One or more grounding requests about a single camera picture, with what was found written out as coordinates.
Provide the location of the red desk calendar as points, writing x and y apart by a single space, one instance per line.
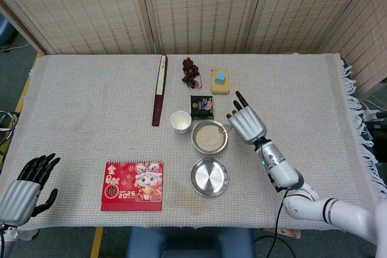
133 185

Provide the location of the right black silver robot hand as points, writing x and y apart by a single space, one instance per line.
248 125

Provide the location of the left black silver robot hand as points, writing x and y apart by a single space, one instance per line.
18 202

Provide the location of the black snack packet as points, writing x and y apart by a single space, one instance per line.
201 107

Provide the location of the dark red grape bunch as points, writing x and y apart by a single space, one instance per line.
189 70

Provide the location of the blue padded seat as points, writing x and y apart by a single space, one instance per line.
187 243

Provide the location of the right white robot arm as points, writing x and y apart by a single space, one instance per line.
281 167

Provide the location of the chrome stool frame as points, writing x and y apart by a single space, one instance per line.
9 119

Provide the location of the orange printed package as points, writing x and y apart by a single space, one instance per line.
290 232

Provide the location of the small metal spoon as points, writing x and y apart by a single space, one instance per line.
222 130

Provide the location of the yellow sponge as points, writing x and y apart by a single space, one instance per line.
220 88

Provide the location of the bamboo folding screen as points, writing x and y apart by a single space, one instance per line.
196 7

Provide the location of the white paper cup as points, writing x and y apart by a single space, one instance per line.
180 122

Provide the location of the empty metal plate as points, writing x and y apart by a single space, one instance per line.
209 178

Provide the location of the light blue cube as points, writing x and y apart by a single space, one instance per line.
220 77

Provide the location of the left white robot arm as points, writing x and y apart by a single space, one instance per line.
4 235

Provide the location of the metal bowl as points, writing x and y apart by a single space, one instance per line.
193 144

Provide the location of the white woven tablecloth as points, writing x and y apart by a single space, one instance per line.
90 104

